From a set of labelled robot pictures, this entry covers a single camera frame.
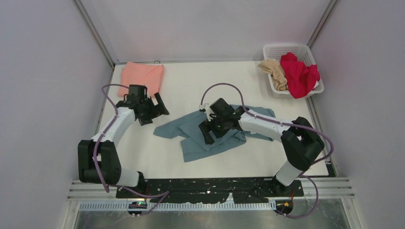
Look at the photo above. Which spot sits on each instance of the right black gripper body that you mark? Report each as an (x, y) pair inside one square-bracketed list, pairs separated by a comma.
[(218, 121)]

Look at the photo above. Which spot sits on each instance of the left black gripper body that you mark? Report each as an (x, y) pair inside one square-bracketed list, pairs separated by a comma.
[(145, 116)]

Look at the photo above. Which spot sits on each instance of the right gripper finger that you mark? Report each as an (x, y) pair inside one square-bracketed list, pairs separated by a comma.
[(205, 128), (219, 131)]

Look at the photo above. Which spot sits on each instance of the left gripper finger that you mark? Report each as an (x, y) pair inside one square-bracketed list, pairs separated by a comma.
[(154, 111), (161, 103)]

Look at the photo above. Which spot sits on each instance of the blue t shirt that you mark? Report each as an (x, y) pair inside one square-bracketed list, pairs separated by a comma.
[(193, 145)]

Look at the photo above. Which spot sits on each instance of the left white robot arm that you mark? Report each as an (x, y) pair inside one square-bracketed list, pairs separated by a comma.
[(98, 160)]

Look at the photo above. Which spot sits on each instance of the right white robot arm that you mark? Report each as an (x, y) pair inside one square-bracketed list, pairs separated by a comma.
[(301, 143)]

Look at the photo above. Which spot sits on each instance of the folded salmon pink t shirt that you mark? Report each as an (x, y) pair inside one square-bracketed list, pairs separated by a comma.
[(148, 75)]

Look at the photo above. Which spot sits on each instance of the beige t shirt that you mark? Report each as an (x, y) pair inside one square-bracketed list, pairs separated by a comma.
[(275, 70)]

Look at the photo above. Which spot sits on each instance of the red t shirt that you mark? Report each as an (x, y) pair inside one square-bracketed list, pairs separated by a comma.
[(301, 79)]

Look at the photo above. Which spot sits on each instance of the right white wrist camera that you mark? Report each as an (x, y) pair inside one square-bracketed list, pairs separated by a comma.
[(205, 108)]

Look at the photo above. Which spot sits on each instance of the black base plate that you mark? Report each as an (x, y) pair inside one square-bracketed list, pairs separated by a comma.
[(218, 190)]

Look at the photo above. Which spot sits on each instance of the white slotted cable duct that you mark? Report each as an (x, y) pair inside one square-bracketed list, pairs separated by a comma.
[(144, 206)]

